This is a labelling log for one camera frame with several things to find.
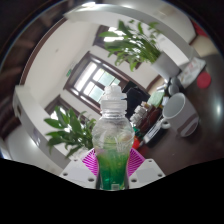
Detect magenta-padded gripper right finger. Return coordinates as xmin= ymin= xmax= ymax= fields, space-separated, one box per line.
xmin=128 ymin=148 xmax=167 ymax=190

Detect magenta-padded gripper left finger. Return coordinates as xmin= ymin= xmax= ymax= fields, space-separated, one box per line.
xmin=59 ymin=148 xmax=100 ymax=190

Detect clear bottle with green drink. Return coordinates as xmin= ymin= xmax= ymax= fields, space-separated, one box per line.
xmin=91 ymin=84 xmax=136 ymax=192

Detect leafy plant in white pot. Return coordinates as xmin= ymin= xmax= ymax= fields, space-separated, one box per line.
xmin=98 ymin=19 xmax=183 ymax=81
xmin=43 ymin=105 xmax=98 ymax=158

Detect white mug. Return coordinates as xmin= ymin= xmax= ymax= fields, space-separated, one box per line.
xmin=161 ymin=92 xmax=200 ymax=138

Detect brown-framed window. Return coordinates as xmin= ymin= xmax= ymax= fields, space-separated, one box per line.
xmin=93 ymin=24 xmax=124 ymax=48
xmin=44 ymin=94 xmax=94 ymax=134

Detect green sponge cloth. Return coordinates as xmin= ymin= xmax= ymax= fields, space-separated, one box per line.
xmin=147 ymin=90 xmax=167 ymax=108

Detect grey-headed microphone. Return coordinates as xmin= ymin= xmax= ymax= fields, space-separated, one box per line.
xmin=167 ymin=83 xmax=181 ymax=97
xmin=169 ymin=75 xmax=183 ymax=86

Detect brown wooden glazed door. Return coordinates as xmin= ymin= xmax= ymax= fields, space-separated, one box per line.
xmin=63 ymin=50 xmax=134 ymax=116

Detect printed paper leaflet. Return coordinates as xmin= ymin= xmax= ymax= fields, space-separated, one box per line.
xmin=177 ymin=56 xmax=207 ymax=89

